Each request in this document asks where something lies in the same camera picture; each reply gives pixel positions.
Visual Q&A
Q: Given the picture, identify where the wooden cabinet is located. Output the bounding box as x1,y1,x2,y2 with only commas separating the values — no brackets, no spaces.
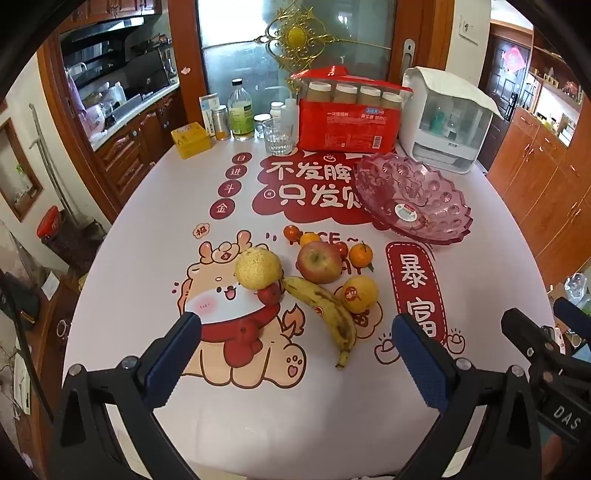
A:
487,106,591,289

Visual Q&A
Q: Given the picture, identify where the small metal can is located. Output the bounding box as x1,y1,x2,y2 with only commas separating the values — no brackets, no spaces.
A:
211,105,232,140

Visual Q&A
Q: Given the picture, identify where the pink glass fruit bowl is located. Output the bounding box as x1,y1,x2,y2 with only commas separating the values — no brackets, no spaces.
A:
353,154,472,245

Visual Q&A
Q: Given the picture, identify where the red door decoration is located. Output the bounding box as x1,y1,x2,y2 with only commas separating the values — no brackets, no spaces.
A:
503,46,529,75

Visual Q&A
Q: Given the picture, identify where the white carton box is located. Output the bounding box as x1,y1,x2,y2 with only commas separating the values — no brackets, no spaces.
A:
199,93,221,137

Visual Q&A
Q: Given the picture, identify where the wooden picture frame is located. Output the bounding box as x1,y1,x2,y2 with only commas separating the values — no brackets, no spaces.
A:
0,117,44,222

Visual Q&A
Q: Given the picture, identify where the white lidded storage box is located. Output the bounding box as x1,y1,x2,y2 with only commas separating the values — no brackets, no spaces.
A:
398,67,504,175

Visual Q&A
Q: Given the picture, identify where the spotted yellow banana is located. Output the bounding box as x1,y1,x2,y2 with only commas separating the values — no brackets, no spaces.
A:
283,276,358,370

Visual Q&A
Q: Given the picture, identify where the black range hood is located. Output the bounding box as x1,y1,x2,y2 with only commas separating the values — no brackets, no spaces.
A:
60,16,148,52

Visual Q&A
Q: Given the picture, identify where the yellow lemon with sticker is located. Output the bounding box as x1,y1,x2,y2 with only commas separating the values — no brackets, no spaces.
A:
334,275,379,315

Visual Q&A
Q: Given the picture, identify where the yellow box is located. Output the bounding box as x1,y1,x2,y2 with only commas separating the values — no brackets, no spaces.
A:
171,122,214,160

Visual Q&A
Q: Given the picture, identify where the red disposable cup package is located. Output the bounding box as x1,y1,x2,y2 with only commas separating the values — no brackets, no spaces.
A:
290,65,414,155

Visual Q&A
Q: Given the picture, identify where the clear glass object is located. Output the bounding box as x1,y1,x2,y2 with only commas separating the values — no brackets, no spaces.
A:
562,272,591,304

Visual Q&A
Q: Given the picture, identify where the clear glass tumbler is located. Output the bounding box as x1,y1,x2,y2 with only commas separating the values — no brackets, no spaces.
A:
262,119,295,156

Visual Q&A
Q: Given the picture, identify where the gold door ornament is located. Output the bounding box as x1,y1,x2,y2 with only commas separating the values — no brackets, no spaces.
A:
264,7,326,72

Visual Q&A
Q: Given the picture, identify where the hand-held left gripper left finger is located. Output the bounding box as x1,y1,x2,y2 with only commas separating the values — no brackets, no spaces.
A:
48,311,204,480

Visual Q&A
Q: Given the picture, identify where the clear bottle with green label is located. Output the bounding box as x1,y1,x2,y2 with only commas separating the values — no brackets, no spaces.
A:
228,78,256,140

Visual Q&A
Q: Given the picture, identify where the yellow pear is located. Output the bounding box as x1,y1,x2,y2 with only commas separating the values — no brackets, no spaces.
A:
235,248,282,290

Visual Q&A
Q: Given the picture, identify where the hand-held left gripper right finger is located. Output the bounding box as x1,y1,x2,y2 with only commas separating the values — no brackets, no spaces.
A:
392,313,543,480

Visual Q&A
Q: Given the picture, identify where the red apple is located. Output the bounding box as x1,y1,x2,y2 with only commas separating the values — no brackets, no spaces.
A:
296,242,340,284

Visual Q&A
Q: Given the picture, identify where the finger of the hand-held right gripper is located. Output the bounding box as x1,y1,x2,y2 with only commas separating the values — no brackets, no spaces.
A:
502,308,562,359
553,297,591,319

